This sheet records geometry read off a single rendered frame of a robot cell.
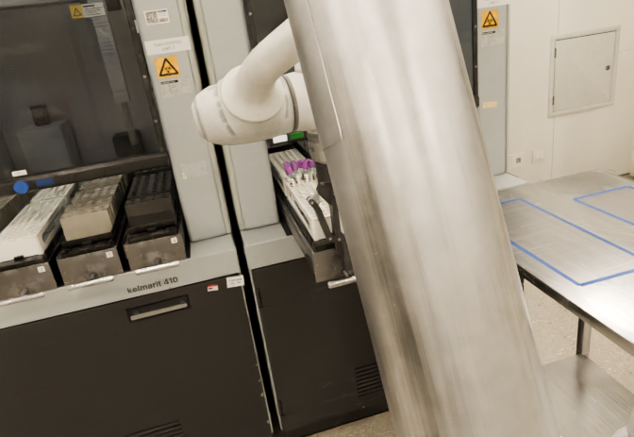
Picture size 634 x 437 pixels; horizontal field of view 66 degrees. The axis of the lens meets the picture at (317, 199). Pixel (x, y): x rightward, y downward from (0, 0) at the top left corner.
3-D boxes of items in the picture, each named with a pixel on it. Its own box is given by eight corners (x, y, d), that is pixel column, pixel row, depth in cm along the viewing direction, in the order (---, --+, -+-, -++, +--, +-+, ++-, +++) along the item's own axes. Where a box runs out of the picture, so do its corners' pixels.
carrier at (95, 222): (115, 228, 124) (108, 207, 122) (114, 231, 122) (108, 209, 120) (67, 238, 122) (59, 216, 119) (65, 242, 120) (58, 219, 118)
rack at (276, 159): (269, 172, 159) (265, 154, 157) (298, 166, 161) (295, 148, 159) (287, 200, 132) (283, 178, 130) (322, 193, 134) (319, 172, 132)
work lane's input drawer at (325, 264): (265, 189, 165) (260, 164, 162) (304, 181, 167) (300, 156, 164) (321, 294, 98) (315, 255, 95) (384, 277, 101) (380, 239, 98)
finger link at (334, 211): (338, 190, 93) (331, 191, 93) (342, 243, 97) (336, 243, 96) (332, 184, 97) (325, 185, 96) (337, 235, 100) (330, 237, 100)
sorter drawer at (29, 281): (62, 207, 175) (54, 183, 172) (102, 199, 178) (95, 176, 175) (-12, 312, 109) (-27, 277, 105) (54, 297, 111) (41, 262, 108)
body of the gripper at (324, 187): (348, 149, 97) (353, 193, 100) (308, 158, 95) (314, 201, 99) (361, 159, 90) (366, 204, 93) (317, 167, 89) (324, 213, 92)
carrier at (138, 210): (175, 215, 127) (170, 194, 125) (175, 218, 125) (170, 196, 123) (130, 225, 125) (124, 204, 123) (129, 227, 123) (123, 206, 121)
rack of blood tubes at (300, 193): (288, 202, 131) (284, 180, 128) (323, 194, 132) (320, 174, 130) (315, 246, 103) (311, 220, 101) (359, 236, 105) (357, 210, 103)
